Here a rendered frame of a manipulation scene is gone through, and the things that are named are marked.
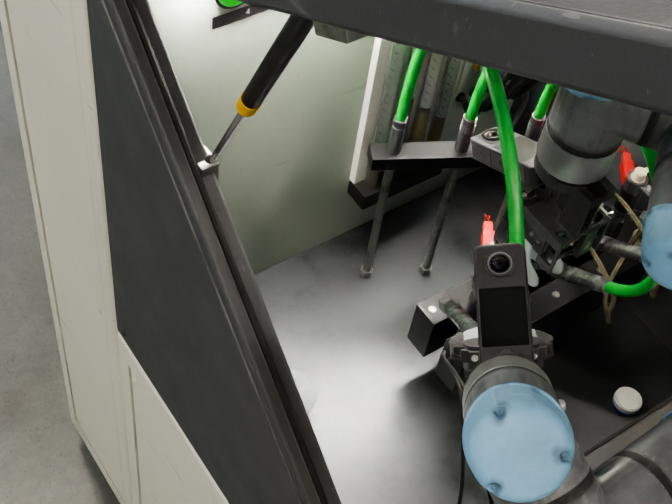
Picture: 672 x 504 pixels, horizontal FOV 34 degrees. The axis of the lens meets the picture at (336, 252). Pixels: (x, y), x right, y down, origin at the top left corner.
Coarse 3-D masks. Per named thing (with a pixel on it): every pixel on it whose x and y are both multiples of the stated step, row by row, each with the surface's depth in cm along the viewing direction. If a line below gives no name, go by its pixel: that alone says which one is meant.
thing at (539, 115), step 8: (552, 88) 132; (544, 96) 134; (552, 96) 134; (544, 104) 135; (536, 112) 136; (544, 112) 136; (536, 120) 137; (544, 120) 137; (528, 128) 139; (536, 128) 138; (528, 136) 139; (536, 136) 139; (608, 240) 135; (616, 240) 135; (600, 248) 136; (608, 248) 135; (616, 248) 134; (624, 248) 133; (632, 248) 132; (640, 248) 131; (624, 256) 133; (632, 256) 132; (640, 256) 131
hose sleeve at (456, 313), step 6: (450, 306) 120; (456, 306) 120; (450, 312) 119; (456, 312) 119; (462, 312) 118; (450, 318) 120; (456, 318) 118; (462, 318) 117; (468, 318) 116; (456, 324) 118; (462, 324) 116; (468, 324) 115; (474, 324) 115; (462, 330) 116
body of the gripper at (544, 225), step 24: (528, 192) 115; (552, 192) 112; (576, 192) 108; (600, 192) 109; (528, 216) 114; (552, 216) 113; (576, 216) 110; (600, 216) 115; (528, 240) 117; (552, 240) 112; (576, 240) 116; (600, 240) 117; (552, 264) 114
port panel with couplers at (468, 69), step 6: (468, 66) 150; (474, 66) 150; (480, 66) 150; (462, 72) 150; (468, 72) 151; (474, 72) 152; (480, 72) 150; (504, 72) 157; (462, 78) 151; (468, 78) 152; (474, 78) 153; (462, 84) 153; (468, 84) 153; (474, 84) 154; (456, 90) 153; (462, 90) 154
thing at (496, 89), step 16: (416, 48) 123; (416, 64) 125; (416, 80) 128; (496, 80) 101; (400, 96) 131; (496, 96) 101; (400, 112) 133; (496, 112) 101; (400, 128) 135; (512, 128) 100; (512, 144) 100; (512, 160) 99; (512, 176) 99; (512, 192) 99; (512, 208) 99; (512, 224) 100; (512, 240) 100
